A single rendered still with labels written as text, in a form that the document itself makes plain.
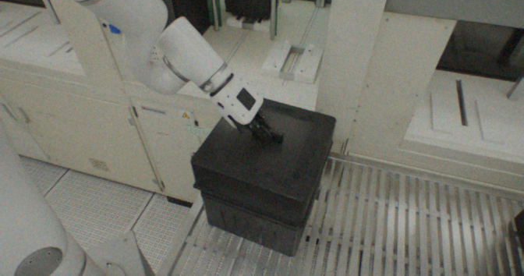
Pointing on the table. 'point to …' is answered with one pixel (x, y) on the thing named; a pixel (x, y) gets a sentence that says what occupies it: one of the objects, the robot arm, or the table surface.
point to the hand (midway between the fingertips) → (264, 130)
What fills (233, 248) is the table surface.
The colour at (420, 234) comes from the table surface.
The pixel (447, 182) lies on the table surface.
